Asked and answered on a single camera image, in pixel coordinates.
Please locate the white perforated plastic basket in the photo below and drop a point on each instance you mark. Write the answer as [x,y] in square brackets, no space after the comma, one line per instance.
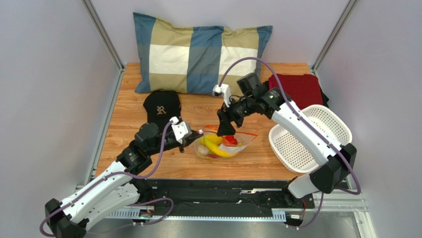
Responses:
[292,154]

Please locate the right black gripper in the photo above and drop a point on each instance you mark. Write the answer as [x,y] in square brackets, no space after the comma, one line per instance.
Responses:
[229,117]

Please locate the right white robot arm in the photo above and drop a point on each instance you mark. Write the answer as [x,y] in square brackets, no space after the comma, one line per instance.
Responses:
[335,160]

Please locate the clear zip top bag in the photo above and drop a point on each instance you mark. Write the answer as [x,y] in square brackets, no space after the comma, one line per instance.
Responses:
[243,138]

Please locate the aluminium frame rail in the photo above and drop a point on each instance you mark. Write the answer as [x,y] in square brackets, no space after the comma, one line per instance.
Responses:
[337,201]

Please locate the yellow toy mango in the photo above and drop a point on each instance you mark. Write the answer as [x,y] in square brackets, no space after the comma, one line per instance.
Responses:
[212,138]

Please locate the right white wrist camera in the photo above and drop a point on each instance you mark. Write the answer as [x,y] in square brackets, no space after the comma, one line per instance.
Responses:
[224,92]

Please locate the yellow toy banana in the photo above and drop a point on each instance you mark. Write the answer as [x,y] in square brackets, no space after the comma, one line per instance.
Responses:
[215,149]

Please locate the black baseball cap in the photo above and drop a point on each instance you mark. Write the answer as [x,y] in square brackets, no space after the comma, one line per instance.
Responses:
[161,106]

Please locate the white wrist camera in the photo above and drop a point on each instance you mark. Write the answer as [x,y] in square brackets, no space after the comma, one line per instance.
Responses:
[181,129]
[224,92]

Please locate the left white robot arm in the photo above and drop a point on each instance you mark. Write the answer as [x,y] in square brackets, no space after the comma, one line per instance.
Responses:
[122,184]

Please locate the red toy chili pepper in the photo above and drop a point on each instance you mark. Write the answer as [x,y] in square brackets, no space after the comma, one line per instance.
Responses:
[213,156]

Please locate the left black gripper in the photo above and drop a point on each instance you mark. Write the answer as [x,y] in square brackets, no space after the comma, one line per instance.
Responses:
[187,141]

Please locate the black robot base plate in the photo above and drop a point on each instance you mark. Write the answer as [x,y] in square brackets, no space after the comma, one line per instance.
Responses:
[223,198]

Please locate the checkered blue beige pillow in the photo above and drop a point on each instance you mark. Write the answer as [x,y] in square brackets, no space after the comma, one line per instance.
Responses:
[194,59]

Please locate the red toy bell pepper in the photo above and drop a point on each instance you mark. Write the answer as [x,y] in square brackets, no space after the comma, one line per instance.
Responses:
[230,141]

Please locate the beige toy garlic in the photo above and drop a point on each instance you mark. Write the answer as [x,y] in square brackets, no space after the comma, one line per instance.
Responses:
[202,150]

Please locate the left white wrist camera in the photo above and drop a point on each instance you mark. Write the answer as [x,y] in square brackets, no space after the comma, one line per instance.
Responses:
[181,129]

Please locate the dark red folded cloth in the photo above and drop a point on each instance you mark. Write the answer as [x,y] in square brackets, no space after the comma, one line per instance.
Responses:
[304,89]

